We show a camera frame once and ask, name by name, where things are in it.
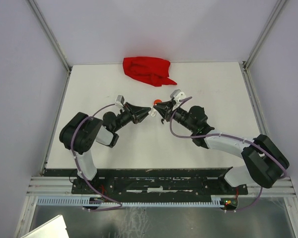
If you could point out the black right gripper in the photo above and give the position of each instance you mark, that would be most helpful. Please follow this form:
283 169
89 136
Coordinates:
165 108

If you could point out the red crumpled cloth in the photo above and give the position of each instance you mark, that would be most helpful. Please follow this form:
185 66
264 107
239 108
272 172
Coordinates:
148 70

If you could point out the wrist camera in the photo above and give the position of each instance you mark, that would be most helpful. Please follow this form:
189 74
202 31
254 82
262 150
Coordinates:
120 101
178 96

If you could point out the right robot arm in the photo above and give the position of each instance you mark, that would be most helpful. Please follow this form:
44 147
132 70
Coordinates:
264 163

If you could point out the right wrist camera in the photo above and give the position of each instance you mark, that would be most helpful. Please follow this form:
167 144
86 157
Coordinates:
178 96

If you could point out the orange round charging case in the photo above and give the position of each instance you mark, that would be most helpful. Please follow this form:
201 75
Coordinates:
157 101

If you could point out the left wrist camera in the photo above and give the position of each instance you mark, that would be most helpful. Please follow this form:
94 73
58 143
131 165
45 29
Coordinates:
120 101

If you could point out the right aluminium corner post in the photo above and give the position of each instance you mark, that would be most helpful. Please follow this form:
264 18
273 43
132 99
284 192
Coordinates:
268 27

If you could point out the aluminium frame rail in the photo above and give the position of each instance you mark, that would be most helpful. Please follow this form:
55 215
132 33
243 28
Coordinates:
62 186

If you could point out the aluminium corner post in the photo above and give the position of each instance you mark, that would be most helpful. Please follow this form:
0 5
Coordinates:
38 13
268 27

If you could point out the white round charging case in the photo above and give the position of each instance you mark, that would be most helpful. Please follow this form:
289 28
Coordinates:
153 112

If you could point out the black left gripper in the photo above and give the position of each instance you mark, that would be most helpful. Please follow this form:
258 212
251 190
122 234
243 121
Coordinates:
130 109

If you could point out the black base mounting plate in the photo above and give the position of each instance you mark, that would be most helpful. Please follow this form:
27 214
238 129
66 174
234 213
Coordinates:
195 188

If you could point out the left aluminium corner post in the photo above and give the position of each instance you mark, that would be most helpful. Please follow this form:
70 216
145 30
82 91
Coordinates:
38 13

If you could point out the metal sheet plate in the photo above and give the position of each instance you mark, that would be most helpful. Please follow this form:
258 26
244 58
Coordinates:
54 228

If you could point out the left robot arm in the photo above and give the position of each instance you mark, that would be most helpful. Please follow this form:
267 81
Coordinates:
82 131

